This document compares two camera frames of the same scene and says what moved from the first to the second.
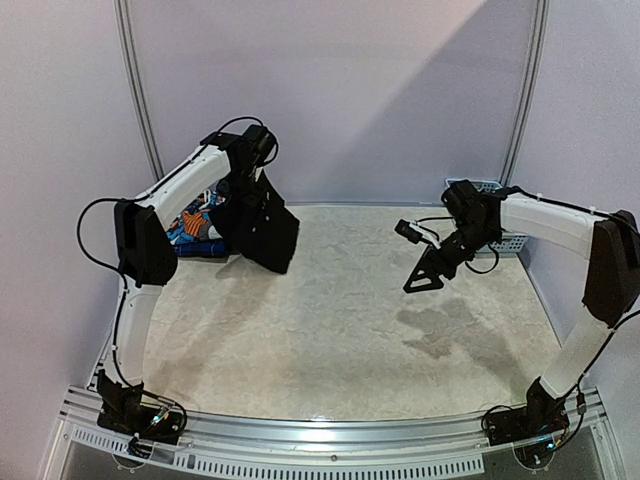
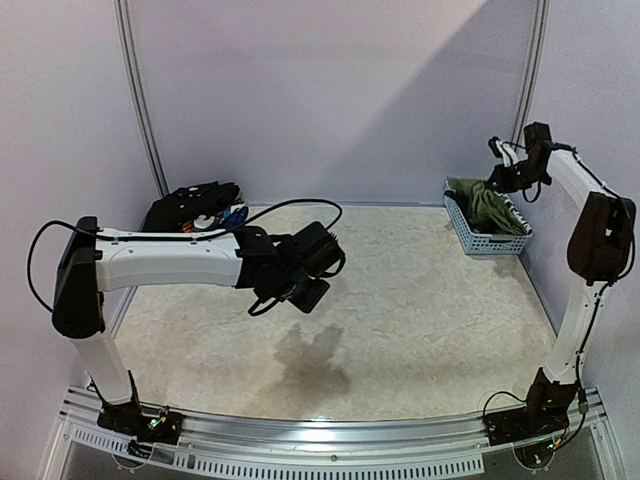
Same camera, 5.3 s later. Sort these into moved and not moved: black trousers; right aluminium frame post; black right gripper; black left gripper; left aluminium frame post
Moved: black right gripper; black left gripper; black trousers
Not moved: left aluminium frame post; right aluminium frame post
